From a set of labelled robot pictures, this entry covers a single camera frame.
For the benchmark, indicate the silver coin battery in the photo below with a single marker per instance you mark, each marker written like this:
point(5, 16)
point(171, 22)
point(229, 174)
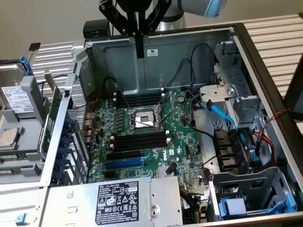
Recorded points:
point(181, 98)

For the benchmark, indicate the green graphics card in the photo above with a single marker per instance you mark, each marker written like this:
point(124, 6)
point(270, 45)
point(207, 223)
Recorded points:
point(53, 106)

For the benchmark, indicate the green RAM stick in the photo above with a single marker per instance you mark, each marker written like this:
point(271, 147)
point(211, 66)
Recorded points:
point(9, 172)
point(9, 155)

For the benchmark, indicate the blue plastic disk caddy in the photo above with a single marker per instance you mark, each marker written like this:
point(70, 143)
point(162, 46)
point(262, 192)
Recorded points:
point(234, 206)

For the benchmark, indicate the silver USB port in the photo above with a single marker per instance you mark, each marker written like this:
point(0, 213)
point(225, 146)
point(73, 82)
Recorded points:
point(87, 140)
point(88, 133)

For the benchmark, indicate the green Dell motherboard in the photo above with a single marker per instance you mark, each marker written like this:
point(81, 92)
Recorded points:
point(180, 132)

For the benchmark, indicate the dark brown post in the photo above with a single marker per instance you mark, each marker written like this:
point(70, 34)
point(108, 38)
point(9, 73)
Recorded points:
point(296, 94)

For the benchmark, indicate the black RAM slot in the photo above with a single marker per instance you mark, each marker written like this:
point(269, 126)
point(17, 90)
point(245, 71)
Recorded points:
point(139, 140)
point(139, 143)
point(139, 147)
point(139, 104)
point(139, 94)
point(139, 101)
point(139, 98)
point(139, 136)

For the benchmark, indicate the silver finned heat sink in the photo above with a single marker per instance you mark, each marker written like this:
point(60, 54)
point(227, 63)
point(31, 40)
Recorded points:
point(162, 172)

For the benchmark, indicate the thin metal locking lever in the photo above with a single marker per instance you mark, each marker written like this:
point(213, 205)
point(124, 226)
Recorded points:
point(140, 122)
point(125, 98)

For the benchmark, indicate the blue square latch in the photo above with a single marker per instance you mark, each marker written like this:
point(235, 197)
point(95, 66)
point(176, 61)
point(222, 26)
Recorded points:
point(21, 218)

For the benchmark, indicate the silver power supply unit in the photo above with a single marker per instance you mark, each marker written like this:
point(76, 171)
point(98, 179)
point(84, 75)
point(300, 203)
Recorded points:
point(71, 208)

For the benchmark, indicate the black box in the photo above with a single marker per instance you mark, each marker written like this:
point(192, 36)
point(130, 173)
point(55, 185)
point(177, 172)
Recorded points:
point(97, 29)

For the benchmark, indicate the silver hard disk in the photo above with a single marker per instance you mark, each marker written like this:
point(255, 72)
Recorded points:
point(17, 99)

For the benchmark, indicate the grey parts rack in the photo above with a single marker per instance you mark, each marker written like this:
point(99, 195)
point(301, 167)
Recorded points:
point(28, 132)

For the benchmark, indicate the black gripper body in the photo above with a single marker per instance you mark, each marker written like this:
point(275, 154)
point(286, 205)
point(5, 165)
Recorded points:
point(137, 5)

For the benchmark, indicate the black data plug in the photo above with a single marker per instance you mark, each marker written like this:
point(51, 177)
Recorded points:
point(172, 169)

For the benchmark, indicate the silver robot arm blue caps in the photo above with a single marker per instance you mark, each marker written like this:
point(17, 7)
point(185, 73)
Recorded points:
point(194, 6)

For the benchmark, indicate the grey metal PC case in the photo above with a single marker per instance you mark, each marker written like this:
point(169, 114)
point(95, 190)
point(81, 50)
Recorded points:
point(123, 66)

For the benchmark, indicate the long black expansion slot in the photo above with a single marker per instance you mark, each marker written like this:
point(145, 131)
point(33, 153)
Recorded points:
point(123, 155)

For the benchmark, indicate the CPU socket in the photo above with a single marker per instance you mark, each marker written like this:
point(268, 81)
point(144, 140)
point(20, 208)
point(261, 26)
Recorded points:
point(144, 118)

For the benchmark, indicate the metal socket cover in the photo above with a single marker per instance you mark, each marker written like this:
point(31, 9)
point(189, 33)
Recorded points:
point(166, 99)

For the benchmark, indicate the silver rear port block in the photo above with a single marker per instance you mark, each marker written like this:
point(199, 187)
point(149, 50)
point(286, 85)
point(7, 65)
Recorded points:
point(88, 124)
point(90, 116)

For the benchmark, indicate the blue disk bracket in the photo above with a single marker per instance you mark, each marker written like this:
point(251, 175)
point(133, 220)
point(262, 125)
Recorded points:
point(24, 65)

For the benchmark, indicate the blue expansion slot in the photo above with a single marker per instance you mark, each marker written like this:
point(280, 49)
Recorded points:
point(123, 163)

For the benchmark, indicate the silver CPU chip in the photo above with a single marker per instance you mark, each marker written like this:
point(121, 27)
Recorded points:
point(7, 138)

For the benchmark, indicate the grey metal drive cage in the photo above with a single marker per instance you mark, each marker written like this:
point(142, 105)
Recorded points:
point(236, 78)

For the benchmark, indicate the blue card retention clip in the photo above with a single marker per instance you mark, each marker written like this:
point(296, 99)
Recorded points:
point(69, 123)
point(64, 142)
point(60, 164)
point(62, 153)
point(56, 177)

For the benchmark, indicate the black tipped metal bracket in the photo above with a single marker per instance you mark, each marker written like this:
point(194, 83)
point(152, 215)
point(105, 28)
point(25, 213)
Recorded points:
point(34, 46)

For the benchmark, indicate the grey metal disk bay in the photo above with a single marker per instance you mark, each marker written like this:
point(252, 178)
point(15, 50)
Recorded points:
point(246, 104)
point(251, 179)

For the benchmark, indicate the black fan shroud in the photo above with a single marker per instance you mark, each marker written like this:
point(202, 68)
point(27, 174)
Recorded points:
point(227, 151)

